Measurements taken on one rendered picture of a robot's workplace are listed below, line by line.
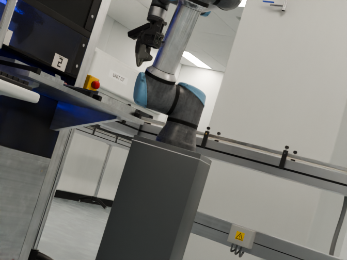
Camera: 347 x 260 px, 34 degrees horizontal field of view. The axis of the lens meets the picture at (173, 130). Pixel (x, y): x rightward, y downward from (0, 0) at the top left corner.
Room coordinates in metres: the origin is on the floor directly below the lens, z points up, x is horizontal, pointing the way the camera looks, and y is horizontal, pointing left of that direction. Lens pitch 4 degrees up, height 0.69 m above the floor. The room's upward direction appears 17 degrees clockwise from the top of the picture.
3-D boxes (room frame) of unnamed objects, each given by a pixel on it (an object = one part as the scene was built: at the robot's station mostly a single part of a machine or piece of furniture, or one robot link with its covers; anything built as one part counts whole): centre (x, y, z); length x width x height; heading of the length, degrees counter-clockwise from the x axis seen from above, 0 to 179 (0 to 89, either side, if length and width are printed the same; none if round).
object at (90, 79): (2.72, 0.46, 1.00); 0.08 x 0.07 x 0.07; 58
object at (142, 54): (2.34, 0.21, 1.13); 0.06 x 0.03 x 0.09; 58
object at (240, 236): (2.89, -0.48, 0.50); 0.12 x 0.05 x 0.09; 58
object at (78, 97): (2.27, 0.52, 0.87); 0.70 x 0.48 x 0.02; 148
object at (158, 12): (2.36, 0.21, 1.32); 0.08 x 0.08 x 0.05
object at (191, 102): (2.08, -0.02, 0.96); 0.13 x 0.12 x 0.14; 108
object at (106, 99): (2.39, 0.39, 0.90); 0.34 x 0.26 x 0.04; 57
